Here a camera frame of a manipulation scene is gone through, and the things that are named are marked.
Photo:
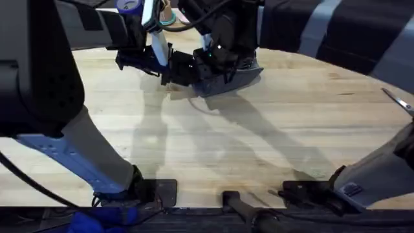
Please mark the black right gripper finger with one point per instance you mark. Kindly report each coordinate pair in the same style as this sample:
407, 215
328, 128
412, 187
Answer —
240, 68
203, 66

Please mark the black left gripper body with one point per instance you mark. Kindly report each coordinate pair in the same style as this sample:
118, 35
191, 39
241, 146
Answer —
139, 59

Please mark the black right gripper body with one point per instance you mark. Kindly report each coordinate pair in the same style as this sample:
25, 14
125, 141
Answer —
229, 29

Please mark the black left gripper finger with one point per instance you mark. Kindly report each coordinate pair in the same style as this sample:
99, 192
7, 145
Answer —
181, 61
177, 77

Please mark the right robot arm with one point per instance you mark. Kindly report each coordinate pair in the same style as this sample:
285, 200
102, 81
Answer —
362, 29

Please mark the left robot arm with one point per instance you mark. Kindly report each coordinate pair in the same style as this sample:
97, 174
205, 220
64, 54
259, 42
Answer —
39, 74

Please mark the upright flat wrist plate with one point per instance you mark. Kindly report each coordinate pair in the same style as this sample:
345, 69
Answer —
160, 48

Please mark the pink round object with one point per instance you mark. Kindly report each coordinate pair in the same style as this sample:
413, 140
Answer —
184, 18

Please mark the turquoise tape roll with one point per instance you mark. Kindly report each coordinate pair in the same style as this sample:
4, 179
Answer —
167, 16

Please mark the blue round cap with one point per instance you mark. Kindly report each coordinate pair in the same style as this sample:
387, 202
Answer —
129, 6

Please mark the metal scissors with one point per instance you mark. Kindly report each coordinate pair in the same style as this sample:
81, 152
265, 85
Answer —
399, 102

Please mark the blue cloth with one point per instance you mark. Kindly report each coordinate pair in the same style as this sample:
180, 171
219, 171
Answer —
97, 221

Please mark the black rail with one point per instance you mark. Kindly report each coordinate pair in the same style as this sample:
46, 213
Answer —
207, 223

